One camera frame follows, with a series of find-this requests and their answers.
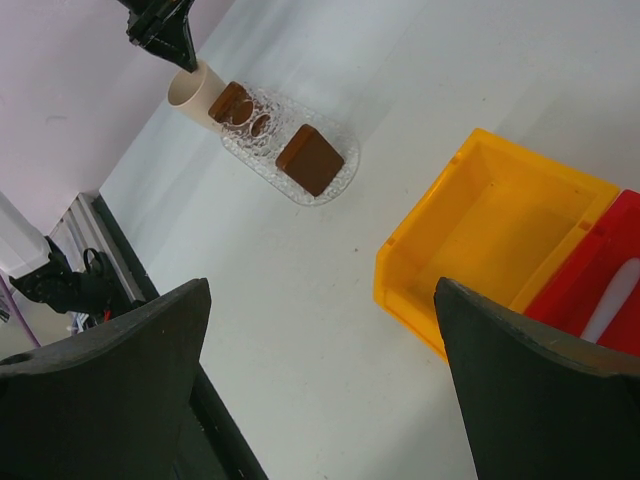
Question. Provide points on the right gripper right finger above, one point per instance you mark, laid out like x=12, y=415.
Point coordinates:
x=537, y=403

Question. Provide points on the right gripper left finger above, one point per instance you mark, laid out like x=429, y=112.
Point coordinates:
x=91, y=406

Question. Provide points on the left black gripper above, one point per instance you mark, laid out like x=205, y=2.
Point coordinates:
x=161, y=27

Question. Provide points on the white paper cup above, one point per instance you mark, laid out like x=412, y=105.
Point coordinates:
x=194, y=93

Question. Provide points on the brown block with hole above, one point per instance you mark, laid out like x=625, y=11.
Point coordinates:
x=236, y=111

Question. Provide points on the clear plastic tray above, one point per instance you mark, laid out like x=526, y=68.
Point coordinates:
x=287, y=116

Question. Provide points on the brown wooden block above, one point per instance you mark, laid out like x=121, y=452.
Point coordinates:
x=310, y=160

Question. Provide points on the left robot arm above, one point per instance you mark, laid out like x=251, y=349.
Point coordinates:
x=31, y=262

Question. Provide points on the grey toothbrush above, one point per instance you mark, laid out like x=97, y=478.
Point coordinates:
x=617, y=292

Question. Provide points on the red plastic bin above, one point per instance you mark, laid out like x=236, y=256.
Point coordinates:
x=571, y=296

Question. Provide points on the yellow plastic bin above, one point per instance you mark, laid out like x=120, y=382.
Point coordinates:
x=499, y=219

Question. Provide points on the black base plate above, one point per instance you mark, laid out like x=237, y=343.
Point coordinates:
x=210, y=445

